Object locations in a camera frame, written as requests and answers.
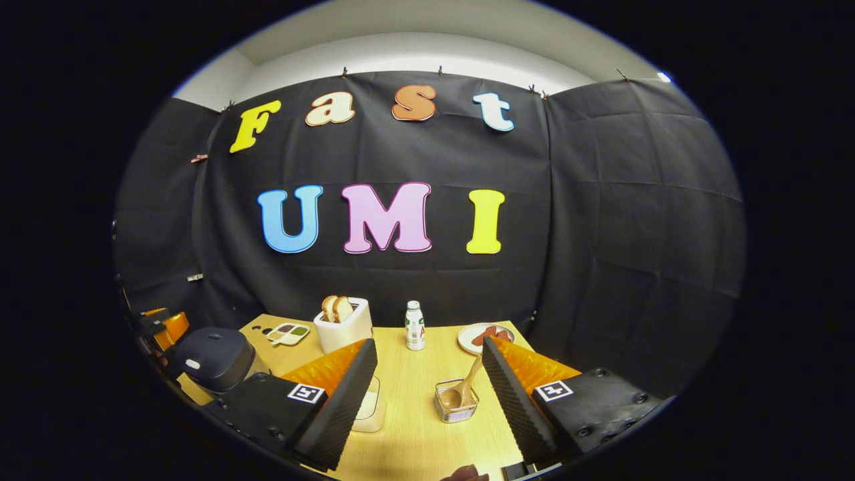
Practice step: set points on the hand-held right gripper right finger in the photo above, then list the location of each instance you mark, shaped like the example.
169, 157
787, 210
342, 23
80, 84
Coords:
514, 407

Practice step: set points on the white round plate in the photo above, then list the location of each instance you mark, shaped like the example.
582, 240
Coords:
465, 342

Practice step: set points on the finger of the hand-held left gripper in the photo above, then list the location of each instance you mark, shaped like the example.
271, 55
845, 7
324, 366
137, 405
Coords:
175, 329
150, 322

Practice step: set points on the white milk bottle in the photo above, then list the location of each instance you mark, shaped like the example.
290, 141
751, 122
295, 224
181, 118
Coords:
415, 331

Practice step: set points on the clear plastic box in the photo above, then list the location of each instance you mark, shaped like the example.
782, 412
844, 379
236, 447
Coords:
377, 427

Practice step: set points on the row of black cloth clips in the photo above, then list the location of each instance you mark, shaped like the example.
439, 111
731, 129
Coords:
345, 71

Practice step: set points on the wooden spoon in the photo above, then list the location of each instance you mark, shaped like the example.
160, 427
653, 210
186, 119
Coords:
467, 381

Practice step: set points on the white divided grain dish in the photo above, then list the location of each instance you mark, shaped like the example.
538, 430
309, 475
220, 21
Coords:
288, 334

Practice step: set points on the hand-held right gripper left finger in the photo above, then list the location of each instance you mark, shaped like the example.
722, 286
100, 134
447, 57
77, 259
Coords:
340, 414

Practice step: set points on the white toaster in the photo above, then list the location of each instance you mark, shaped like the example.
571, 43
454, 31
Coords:
344, 331

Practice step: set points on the black and silver rice cooker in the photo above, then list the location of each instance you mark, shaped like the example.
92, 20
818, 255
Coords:
214, 357

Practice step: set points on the red meat slice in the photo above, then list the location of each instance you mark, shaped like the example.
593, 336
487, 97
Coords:
484, 336
504, 335

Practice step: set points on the toast bread slice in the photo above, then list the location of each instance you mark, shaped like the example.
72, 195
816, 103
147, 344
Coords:
327, 308
344, 309

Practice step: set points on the white rice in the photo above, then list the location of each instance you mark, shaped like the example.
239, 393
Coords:
369, 406

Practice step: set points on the black backdrop cloth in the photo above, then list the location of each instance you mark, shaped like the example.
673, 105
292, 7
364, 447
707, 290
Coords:
601, 200

